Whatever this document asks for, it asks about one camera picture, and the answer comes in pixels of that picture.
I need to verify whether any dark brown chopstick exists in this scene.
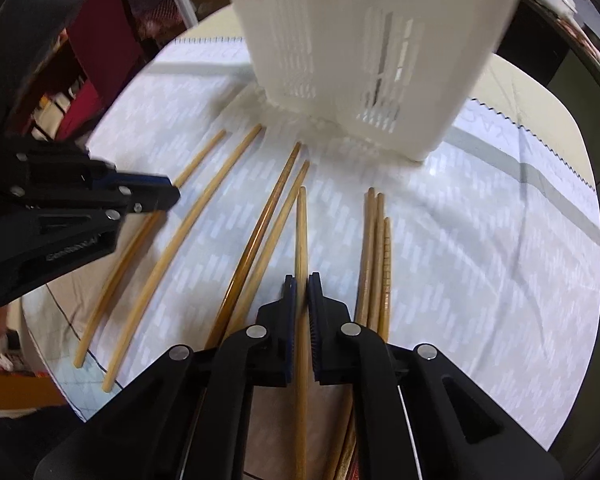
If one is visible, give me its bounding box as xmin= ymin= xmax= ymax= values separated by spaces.
xmin=204 ymin=142 xmax=301 ymax=350

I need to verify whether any ridged brown chopstick right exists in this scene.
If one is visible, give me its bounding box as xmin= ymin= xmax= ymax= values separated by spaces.
xmin=337 ymin=216 xmax=394 ymax=480

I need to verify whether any hanging dark patterned cloth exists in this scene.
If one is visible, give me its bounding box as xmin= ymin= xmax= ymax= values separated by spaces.
xmin=128 ymin=0 xmax=185 ymax=47

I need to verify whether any red chair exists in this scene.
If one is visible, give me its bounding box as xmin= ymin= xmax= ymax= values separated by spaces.
xmin=55 ymin=0 xmax=145 ymax=141

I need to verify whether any white patterned table cloth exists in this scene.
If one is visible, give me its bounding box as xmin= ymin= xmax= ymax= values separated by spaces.
xmin=22 ymin=38 xmax=600 ymax=445

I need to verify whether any light wooden chopstick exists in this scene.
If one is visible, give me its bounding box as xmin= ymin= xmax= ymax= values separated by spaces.
xmin=102 ymin=124 xmax=262 ymax=392
xmin=294 ymin=186 xmax=310 ymax=479
xmin=223 ymin=159 xmax=310 ymax=339
xmin=73 ymin=129 xmax=226 ymax=368

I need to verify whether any brown chopstick right middle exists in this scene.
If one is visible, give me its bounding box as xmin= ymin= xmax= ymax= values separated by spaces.
xmin=329 ymin=192 xmax=386 ymax=480

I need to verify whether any white plastic utensil holder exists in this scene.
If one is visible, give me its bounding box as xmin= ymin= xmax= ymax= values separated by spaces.
xmin=232 ymin=0 xmax=518 ymax=162

